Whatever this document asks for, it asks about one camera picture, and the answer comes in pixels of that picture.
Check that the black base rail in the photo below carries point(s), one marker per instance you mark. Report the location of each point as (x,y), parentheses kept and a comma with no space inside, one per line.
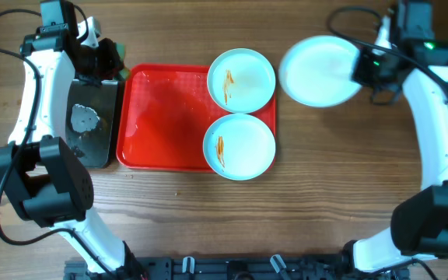
(309,267)

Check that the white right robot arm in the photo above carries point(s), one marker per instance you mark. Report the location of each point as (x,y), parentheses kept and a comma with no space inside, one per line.
(409,61)

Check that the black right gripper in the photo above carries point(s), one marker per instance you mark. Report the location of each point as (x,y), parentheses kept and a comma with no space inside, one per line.
(357,75)

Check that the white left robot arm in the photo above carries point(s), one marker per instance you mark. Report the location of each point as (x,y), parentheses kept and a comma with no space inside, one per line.
(39,174)

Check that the black water basin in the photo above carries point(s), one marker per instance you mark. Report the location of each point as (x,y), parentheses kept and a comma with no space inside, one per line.
(90,121)

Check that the green scrubbing sponge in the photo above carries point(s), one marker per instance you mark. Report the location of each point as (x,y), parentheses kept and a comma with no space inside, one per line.
(125,72)

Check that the light blue plate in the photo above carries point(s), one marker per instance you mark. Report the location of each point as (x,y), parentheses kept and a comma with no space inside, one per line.
(317,71)
(241,81)
(239,147)

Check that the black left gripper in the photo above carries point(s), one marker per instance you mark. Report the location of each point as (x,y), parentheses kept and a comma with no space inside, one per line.
(112,64)

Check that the red plastic tray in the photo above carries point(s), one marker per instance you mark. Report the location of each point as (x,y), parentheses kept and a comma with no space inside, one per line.
(165,113)

